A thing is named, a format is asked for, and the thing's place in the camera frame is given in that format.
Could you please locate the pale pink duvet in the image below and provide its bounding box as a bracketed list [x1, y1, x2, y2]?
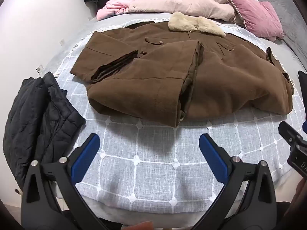
[125, 0, 245, 25]

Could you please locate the pink velvet pillow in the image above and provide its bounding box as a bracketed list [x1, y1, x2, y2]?
[227, 0, 285, 40]

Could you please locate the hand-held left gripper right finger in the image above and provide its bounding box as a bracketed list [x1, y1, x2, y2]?
[192, 133, 277, 230]

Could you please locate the black puffer jacket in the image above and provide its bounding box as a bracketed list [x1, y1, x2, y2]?
[3, 72, 86, 190]

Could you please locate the grey quilted pillow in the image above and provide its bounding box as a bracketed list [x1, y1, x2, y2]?
[252, 0, 307, 70]

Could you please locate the bright pink blanket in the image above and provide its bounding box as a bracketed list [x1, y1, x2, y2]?
[96, 0, 154, 21]

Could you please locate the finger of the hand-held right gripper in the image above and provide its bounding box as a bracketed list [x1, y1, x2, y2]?
[278, 121, 307, 149]
[297, 70, 307, 87]

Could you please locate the brown coat with fur collar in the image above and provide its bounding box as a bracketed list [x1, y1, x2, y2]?
[69, 11, 295, 127]

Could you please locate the light blue checked blanket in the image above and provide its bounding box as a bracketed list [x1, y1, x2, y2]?
[47, 17, 307, 214]

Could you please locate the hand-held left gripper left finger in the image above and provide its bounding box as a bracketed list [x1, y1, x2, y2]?
[21, 133, 107, 230]

